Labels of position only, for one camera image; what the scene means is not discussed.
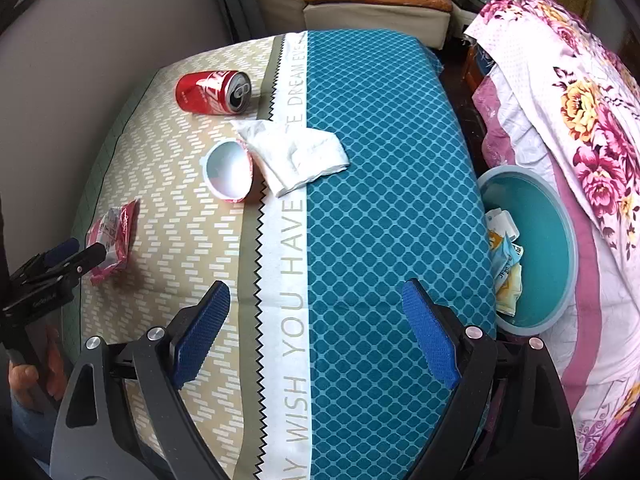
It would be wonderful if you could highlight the pink red torn wrapper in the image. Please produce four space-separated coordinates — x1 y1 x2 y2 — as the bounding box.
87 198 140 285

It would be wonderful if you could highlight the pink paper cup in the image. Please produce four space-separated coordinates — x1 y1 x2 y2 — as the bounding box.
200 139 254 203

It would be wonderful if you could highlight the teal trash bin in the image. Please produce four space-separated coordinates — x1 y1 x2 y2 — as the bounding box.
478 166 578 336

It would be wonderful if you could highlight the left hand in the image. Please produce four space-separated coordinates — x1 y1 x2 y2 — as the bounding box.
8 325 67 413

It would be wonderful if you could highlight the yellow white crumpled tissue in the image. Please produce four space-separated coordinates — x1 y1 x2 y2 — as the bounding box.
497 263 523 318

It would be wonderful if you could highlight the light blue wipes packet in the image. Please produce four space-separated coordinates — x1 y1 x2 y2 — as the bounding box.
489 231 524 292

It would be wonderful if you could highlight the white cardboard box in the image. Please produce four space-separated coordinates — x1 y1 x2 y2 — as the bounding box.
485 208 520 242

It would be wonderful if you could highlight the red cola can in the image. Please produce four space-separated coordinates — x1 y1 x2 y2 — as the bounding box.
175 70 252 115

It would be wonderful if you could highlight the patterned bed sheet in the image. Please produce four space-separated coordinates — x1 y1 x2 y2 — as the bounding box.
64 29 496 479

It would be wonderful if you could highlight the white tissue paper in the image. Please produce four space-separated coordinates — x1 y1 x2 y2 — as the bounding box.
231 119 349 197

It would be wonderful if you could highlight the floral pink quilt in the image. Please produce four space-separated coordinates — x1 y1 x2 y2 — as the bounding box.
468 0 639 474

